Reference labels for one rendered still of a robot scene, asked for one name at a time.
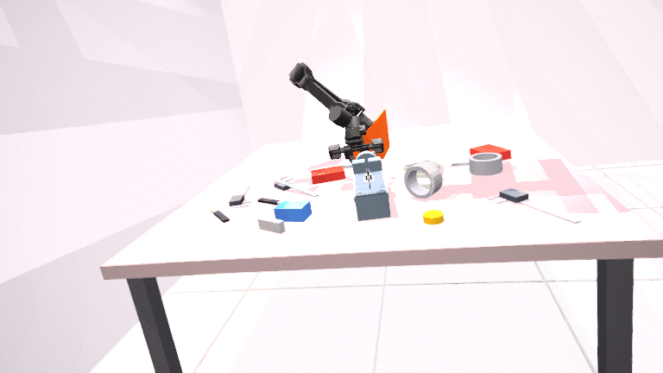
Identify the yellow short cylinder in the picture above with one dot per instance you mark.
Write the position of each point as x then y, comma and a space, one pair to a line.
433, 217

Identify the blue block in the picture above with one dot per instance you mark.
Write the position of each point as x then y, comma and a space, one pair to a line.
293, 211

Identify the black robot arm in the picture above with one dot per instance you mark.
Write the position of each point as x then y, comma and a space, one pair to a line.
343, 112

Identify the grey hollow cylinder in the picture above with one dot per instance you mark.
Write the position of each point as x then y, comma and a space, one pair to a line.
433, 174
485, 164

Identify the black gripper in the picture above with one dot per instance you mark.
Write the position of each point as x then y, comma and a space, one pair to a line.
355, 145

